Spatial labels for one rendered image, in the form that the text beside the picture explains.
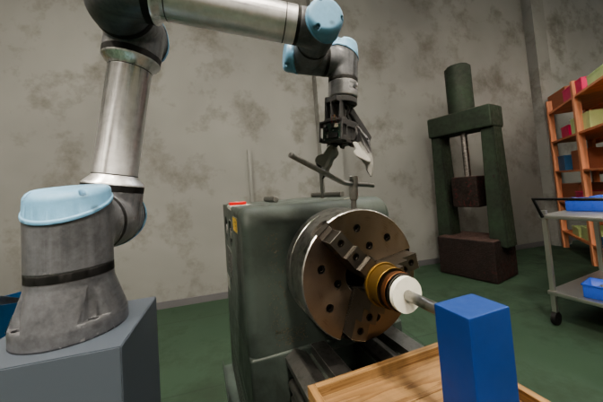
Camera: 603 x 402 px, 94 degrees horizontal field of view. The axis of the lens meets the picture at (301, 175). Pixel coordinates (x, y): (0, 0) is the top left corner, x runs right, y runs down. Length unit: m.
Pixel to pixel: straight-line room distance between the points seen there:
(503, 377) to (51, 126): 4.29
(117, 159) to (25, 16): 4.22
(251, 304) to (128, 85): 0.60
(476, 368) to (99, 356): 0.50
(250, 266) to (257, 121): 3.26
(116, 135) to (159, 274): 3.36
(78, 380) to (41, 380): 0.04
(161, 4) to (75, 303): 0.50
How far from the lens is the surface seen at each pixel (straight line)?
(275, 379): 0.91
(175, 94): 4.04
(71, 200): 0.55
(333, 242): 0.64
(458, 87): 4.48
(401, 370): 0.78
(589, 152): 5.58
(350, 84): 0.73
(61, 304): 0.56
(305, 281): 0.67
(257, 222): 0.78
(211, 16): 0.62
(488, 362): 0.51
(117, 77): 0.72
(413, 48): 5.32
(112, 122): 0.70
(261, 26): 0.61
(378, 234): 0.74
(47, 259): 0.56
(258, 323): 0.84
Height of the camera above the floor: 1.29
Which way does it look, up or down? 3 degrees up
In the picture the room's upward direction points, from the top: 4 degrees counter-clockwise
